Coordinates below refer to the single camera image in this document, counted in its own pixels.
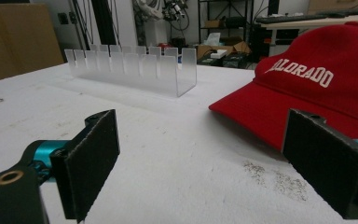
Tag red baseball cap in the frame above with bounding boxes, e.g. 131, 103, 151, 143
208, 21, 358, 151

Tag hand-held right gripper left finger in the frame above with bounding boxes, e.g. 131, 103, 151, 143
49, 108, 121, 224

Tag open cardboard box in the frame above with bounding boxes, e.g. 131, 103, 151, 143
197, 36, 252, 61

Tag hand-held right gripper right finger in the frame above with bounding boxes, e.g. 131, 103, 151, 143
281, 108, 358, 220

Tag black metal shelf rack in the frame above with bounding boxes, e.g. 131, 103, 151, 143
198, 0, 255, 45

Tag white robot with cables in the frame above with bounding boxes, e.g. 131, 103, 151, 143
132, 0, 190, 48

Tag brown cardboard sheet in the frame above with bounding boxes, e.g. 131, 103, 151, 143
0, 3, 65, 85

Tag black vertical post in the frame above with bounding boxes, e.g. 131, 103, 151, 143
90, 0, 117, 47

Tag long workbench with keyboard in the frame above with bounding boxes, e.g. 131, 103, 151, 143
255, 8, 358, 32

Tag clear acrylic slotted rack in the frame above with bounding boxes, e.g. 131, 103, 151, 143
63, 43, 198, 98

